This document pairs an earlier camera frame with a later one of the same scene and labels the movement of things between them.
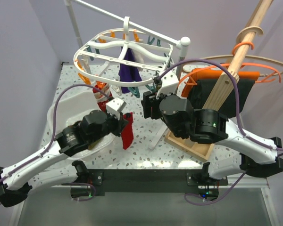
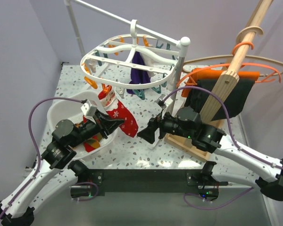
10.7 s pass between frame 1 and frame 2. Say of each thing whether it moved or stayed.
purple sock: moved
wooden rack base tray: stayed
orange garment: stayed
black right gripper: moved
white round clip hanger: moved
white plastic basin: stayed
